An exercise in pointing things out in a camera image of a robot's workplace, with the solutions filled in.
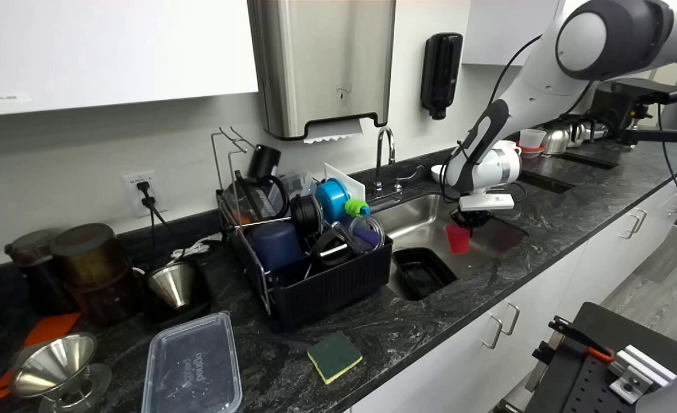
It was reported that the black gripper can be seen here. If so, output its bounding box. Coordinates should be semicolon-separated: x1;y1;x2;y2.
453;190;513;228

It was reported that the clear purple glass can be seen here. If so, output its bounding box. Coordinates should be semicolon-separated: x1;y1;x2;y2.
348;217;385;256

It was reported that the black soap dispenser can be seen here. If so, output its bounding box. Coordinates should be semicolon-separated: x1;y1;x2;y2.
420;33;464;120

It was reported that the black food container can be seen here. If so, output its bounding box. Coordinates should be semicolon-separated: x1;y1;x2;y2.
391;248;457;301

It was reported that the black dish rack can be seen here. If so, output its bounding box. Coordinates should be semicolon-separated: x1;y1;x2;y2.
216;164;395;333

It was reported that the stainless steel sink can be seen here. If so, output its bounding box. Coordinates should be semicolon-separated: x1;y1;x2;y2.
377;195;527;301

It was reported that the black orange handled tool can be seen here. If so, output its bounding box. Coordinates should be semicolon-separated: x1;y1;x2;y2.
549;315;615;365

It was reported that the steel cone dripper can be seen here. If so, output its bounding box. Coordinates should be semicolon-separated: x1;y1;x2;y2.
134;262;194;311

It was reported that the steel paper towel dispenser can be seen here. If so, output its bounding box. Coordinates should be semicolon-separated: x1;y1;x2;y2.
245;0;397;141

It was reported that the chrome gooseneck faucet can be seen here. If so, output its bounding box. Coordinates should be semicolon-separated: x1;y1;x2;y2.
371;126;425;197

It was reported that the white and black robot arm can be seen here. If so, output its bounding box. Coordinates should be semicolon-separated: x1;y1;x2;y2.
440;0;677;215

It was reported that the green small cup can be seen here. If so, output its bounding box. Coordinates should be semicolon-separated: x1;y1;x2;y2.
343;197;368;219

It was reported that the black perforated equipment cart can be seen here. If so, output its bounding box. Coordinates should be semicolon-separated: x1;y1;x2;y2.
523;304;677;413

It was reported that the orange spatula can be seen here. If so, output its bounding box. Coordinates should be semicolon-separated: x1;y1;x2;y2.
0;312;79;399

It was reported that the green yellow sponge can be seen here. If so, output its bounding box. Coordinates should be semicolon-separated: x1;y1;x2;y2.
308;330;363;387

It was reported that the pink plastic cup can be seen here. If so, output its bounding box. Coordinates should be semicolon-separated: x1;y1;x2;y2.
444;224;469;256

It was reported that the black lidded jar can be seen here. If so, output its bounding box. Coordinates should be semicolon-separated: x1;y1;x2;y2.
5;229;76;315

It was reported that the blue plastic cup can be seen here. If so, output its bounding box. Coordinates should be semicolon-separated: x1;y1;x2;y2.
315;180;348;221

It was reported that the steel funnel dripper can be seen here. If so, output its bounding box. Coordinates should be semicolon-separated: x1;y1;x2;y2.
12;333;111;413

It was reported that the black camera tripod mount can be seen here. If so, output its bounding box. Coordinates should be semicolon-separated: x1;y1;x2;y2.
585;78;677;146

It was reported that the dark brown canister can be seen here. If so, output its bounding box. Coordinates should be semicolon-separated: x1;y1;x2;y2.
49;224;139;326

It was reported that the clear plastic container lid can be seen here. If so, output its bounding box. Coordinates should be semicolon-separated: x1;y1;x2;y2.
139;312;243;413

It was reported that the black power plug cable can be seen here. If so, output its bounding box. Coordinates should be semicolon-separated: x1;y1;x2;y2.
134;178;178;240

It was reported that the dark blue container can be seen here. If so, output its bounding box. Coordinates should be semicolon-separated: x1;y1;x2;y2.
247;224;308;286

